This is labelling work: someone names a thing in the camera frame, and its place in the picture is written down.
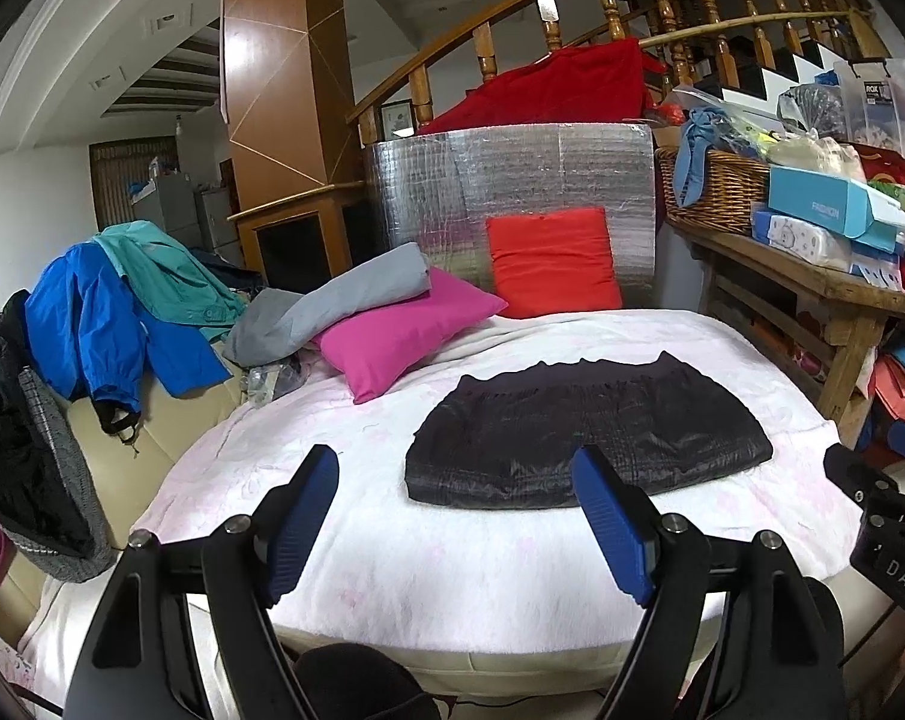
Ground small white tissue pack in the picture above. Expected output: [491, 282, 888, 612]
[850, 255, 905, 293]

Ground wooden stair railing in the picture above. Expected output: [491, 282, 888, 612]
[347, 0, 892, 147]

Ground light blue cloth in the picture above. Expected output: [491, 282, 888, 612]
[672, 106, 731, 207]

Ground white pink blanket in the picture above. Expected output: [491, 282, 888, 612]
[28, 307, 866, 691]

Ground wooden column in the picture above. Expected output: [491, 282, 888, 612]
[220, 0, 367, 293]

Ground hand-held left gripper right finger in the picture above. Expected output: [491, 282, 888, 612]
[571, 444, 847, 720]

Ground red pillow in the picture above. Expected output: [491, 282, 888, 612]
[486, 208, 625, 320]

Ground shiny black jacket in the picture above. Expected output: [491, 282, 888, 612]
[0, 289, 94, 556]

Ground clear plastic bag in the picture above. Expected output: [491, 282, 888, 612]
[246, 356, 304, 402]

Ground blue jacket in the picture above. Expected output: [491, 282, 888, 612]
[23, 242, 232, 436]

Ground white refrigerator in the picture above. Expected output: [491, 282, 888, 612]
[196, 186, 244, 267]

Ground red blanket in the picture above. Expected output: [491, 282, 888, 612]
[422, 36, 652, 134]

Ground grey knit cloth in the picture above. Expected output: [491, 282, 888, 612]
[2, 366, 116, 582]

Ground silver foil insulation mat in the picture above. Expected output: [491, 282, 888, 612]
[362, 120, 658, 310]

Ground grey plastic bag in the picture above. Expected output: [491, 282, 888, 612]
[778, 82, 851, 137]

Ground beige sofa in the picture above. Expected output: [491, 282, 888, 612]
[0, 360, 251, 661]

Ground pink bag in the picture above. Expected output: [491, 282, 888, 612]
[868, 356, 905, 436]

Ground teal jacket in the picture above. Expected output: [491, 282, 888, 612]
[92, 221, 251, 342]

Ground large white tissue pack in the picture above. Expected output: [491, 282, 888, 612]
[751, 210, 855, 271]

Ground wooden bench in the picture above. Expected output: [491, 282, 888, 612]
[666, 217, 905, 451]

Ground floral printed cloth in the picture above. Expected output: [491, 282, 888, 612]
[0, 611, 37, 720]

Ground pink pillow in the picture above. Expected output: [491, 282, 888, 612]
[319, 266, 510, 406]

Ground clear plastic storage box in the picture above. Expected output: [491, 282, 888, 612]
[831, 58, 905, 158]

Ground grey folded cloth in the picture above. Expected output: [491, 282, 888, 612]
[222, 242, 433, 367]

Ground wicker basket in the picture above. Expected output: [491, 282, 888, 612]
[655, 146, 772, 235]

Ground brown lattice door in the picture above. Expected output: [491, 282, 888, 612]
[88, 136, 179, 230]

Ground grey refrigerator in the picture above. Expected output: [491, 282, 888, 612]
[130, 172, 199, 248]

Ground picture frame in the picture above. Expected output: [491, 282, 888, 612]
[379, 100, 415, 140]

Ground blue cardboard box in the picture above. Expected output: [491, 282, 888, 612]
[766, 163, 905, 256]

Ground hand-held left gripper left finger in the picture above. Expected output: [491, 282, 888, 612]
[62, 444, 341, 720]

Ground black puffer jacket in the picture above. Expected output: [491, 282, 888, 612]
[403, 351, 775, 511]

